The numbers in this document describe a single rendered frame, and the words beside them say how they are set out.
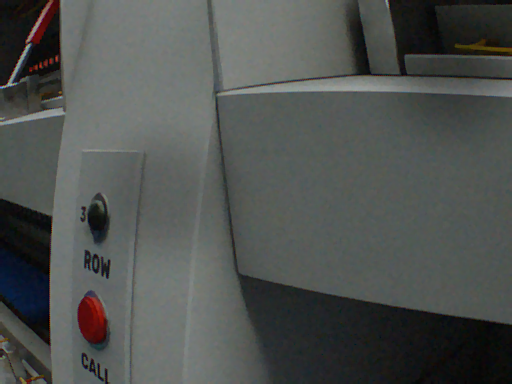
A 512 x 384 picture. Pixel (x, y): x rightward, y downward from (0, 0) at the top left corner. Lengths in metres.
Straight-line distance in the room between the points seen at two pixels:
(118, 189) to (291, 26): 0.07
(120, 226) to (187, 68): 0.05
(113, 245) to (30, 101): 0.22
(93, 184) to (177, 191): 0.05
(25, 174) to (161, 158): 0.14
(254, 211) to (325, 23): 0.06
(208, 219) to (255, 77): 0.04
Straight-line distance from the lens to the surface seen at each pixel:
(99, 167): 0.20
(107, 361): 0.19
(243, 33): 0.16
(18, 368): 0.41
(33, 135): 0.28
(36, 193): 0.29
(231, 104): 0.15
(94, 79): 0.22
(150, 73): 0.18
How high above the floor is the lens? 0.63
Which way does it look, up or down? 1 degrees up
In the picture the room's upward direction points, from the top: 7 degrees clockwise
